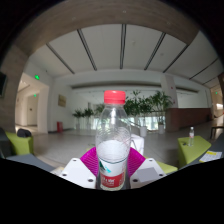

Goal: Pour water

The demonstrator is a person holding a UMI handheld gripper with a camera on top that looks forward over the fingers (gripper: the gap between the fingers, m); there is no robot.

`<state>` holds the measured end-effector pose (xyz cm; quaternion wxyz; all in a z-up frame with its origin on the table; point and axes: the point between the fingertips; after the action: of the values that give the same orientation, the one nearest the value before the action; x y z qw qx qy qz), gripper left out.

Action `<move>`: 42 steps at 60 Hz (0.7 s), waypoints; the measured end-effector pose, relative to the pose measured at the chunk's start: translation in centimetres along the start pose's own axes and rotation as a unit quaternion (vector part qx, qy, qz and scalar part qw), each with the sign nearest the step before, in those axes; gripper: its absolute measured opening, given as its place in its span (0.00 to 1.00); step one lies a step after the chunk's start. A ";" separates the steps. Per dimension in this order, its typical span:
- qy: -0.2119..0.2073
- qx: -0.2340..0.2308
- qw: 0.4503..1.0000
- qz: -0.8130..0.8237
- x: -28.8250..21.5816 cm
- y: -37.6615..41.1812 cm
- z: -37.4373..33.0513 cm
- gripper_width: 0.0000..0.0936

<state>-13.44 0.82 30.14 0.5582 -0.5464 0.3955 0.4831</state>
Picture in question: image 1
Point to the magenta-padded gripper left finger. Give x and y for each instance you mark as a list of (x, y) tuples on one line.
[(78, 173)]

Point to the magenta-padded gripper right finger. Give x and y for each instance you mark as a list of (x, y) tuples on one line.
[(146, 173)]

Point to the clear red-capped water bottle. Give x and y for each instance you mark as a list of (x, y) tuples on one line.
[(113, 156)]

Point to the small clear water bottle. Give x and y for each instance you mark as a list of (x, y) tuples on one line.
[(191, 136)]

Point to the long lime green bench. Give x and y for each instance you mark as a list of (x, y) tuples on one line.
[(168, 167)]

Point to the red fire extinguisher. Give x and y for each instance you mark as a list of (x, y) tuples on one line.
[(59, 127)]

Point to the lime green cube seat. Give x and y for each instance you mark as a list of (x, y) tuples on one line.
[(193, 151)]

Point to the lime green chair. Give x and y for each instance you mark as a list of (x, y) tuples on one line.
[(20, 145)]

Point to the row of potted plants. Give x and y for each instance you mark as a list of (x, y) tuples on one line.
[(146, 106)]

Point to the black backpack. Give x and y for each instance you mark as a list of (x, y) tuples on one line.
[(24, 132)]

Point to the brown wooden counter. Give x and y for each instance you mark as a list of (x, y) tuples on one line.
[(188, 118)]

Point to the dark grey chair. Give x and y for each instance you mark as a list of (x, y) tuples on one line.
[(4, 145)]

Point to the green exit sign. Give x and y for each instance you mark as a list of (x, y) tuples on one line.
[(37, 77)]

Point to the framed wall picture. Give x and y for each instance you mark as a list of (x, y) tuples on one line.
[(62, 100)]

